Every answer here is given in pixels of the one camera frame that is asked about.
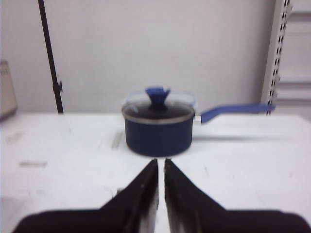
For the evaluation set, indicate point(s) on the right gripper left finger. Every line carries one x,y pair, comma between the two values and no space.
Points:
133,210

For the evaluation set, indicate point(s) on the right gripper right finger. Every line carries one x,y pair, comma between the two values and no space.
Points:
190,210

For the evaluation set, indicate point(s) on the dark blue saucepan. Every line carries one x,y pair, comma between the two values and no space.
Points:
159,140

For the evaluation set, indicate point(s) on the glass pot lid blue knob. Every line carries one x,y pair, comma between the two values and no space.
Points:
157,111

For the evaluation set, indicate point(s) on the black tripod pole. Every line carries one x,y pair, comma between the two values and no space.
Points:
56,85

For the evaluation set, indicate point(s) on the silver two-slot toaster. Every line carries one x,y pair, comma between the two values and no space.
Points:
8,101

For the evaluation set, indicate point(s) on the white slotted shelf upright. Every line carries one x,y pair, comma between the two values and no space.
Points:
282,11

